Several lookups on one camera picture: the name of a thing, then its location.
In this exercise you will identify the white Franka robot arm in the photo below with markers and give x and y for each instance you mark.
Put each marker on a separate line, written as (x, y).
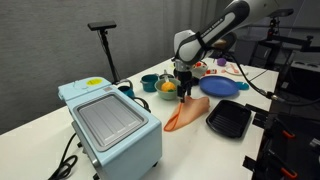
(213, 26)

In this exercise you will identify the blue round plate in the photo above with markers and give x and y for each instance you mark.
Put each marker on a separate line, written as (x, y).
(218, 86)

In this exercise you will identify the long black tape strip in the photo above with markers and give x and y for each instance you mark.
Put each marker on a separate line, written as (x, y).
(256, 108)

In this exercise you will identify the small teal dish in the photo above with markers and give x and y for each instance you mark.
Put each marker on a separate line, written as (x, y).
(242, 85)

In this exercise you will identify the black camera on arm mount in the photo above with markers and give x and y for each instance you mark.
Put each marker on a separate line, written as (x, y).
(276, 13)

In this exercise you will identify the light blue toaster oven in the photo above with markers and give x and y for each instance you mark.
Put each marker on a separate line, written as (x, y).
(116, 140)

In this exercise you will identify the black camera stand pole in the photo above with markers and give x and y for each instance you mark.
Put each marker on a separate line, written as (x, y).
(108, 53)

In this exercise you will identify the black control box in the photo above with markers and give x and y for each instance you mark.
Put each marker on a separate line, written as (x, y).
(303, 80)

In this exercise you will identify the orange toy fruit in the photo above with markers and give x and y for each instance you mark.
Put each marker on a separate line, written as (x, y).
(167, 86)

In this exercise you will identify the purple ball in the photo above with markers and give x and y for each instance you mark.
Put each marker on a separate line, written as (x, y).
(221, 61)

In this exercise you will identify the small green toy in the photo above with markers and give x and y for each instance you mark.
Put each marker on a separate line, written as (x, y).
(170, 90)

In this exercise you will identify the black ridged grill tray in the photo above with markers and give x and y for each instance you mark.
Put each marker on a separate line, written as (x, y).
(228, 120)

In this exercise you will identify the orange cloth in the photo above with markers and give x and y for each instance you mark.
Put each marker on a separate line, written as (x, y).
(188, 111)

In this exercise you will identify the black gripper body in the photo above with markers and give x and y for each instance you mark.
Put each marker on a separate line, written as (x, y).
(184, 77)

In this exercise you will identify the teal pot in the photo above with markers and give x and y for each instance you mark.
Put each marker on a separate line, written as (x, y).
(149, 83)

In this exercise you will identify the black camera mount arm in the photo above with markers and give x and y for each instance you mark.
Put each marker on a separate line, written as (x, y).
(290, 39)

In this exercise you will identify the pink utensil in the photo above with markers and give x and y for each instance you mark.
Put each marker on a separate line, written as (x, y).
(234, 68)

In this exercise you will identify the white plate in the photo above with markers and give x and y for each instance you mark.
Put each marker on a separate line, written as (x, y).
(243, 71)

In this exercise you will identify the black stereo camera bar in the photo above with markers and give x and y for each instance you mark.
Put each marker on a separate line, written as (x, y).
(101, 25)

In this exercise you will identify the black office chair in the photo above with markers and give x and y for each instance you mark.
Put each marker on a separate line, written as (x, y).
(230, 41)

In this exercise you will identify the short black tape piece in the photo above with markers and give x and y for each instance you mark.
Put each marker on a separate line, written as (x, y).
(250, 162)
(258, 124)
(260, 117)

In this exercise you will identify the green bowl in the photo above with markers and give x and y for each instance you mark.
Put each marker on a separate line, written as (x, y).
(166, 95)

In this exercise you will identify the grey pleated curtain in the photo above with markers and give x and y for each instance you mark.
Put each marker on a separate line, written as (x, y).
(186, 23)

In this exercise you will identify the grey connector block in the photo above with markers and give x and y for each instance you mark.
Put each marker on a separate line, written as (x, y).
(315, 143)

